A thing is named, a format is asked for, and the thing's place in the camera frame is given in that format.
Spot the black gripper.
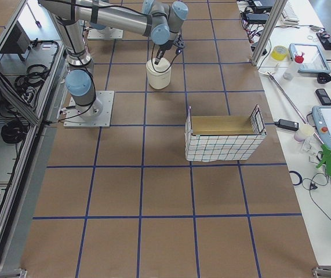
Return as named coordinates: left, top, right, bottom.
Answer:
left=154, top=34, right=185, bottom=64

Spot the white trash can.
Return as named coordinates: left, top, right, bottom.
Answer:
left=146, top=58, right=171, bottom=90

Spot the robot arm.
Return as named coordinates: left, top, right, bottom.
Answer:
left=40, top=1, right=188, bottom=124

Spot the long metal rod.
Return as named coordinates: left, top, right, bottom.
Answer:
left=265, top=71, right=325, bottom=145

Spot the yellow tape roll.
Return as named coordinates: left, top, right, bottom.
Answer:
left=271, top=45, right=288, bottom=61

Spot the clear bottle red cap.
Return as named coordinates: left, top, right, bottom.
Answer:
left=283, top=52, right=304, bottom=81

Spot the black power adapter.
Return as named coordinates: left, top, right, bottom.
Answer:
left=274, top=119, right=299, bottom=131

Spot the far teach pendant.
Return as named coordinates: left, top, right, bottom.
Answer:
left=289, top=43, right=331, bottom=74

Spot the small white cup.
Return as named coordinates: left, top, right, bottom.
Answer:
left=293, top=123, right=315, bottom=142

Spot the black remote device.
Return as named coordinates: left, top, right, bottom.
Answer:
left=315, top=89, right=331, bottom=106

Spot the blue tape roll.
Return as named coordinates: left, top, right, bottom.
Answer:
left=289, top=170, right=303, bottom=186

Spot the green plastic gun tool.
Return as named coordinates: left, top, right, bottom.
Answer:
left=316, top=144, right=331, bottom=177

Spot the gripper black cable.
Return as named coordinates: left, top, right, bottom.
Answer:
left=151, top=43, right=183, bottom=75

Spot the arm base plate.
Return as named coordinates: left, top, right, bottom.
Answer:
left=64, top=91, right=114, bottom=128
left=88, top=27, right=123, bottom=41

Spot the wire basket with cardboard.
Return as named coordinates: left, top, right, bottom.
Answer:
left=185, top=105, right=267, bottom=163

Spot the aluminium frame post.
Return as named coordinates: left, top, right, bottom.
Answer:
left=250, top=0, right=287, bottom=66

